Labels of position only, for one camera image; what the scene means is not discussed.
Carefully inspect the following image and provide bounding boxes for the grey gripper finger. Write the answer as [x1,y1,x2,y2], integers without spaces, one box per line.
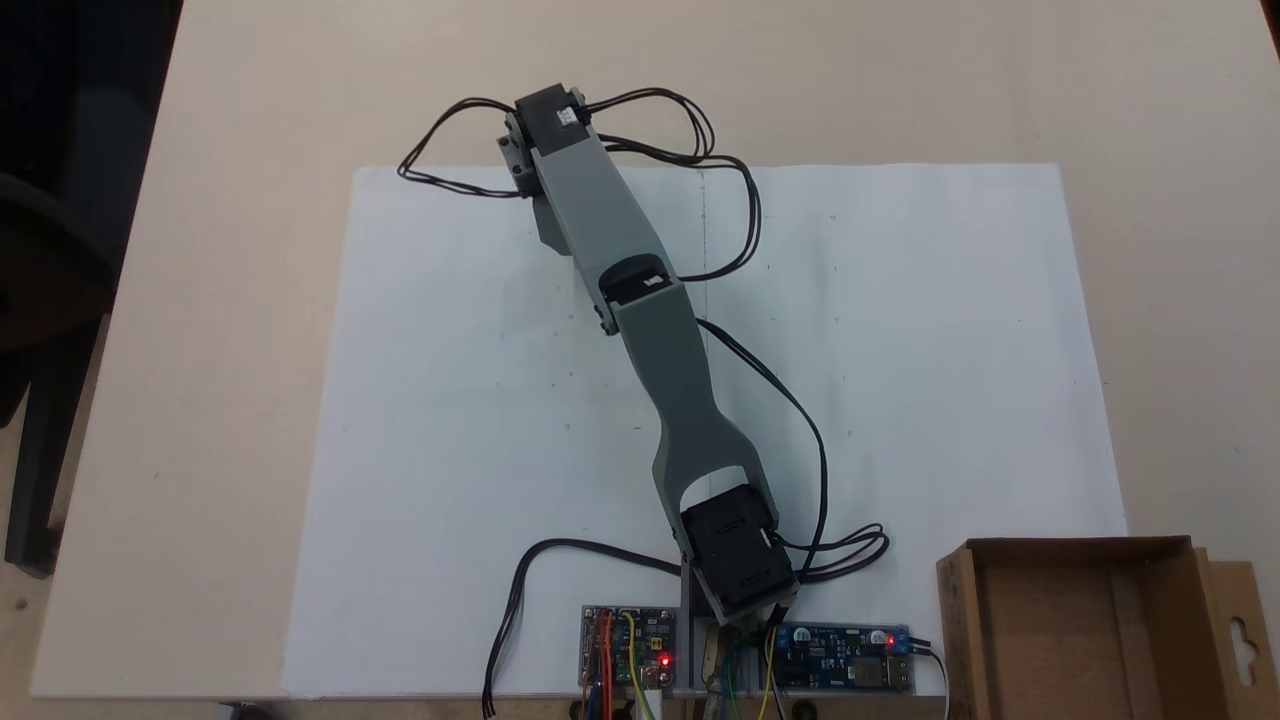
[534,193,576,257]

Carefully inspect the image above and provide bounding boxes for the white paper sheet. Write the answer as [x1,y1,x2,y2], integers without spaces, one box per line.
[282,165,710,699]
[700,162,1130,699]

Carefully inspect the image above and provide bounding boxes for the black chair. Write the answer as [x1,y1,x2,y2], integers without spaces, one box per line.
[0,0,187,581]

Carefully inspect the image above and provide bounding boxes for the blue circuit board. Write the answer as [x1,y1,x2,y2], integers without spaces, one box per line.
[768,622,916,694]

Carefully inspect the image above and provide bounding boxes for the brown cardboard box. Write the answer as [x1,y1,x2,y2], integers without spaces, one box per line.
[937,536,1272,720]

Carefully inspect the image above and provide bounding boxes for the black motor cable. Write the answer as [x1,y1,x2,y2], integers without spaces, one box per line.
[583,87,764,284]
[694,317,832,583]
[397,95,528,199]
[775,524,892,587]
[482,538,693,718]

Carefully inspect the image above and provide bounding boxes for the circuit board with coloured wires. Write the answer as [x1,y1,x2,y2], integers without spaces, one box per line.
[580,604,679,693]

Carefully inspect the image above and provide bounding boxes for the yellow wire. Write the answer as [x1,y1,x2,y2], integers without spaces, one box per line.
[618,612,659,720]

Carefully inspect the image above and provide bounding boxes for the red wire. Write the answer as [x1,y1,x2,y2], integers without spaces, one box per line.
[590,612,614,720]

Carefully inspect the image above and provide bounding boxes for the black power cable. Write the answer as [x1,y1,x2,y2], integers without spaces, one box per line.
[906,640,952,720]

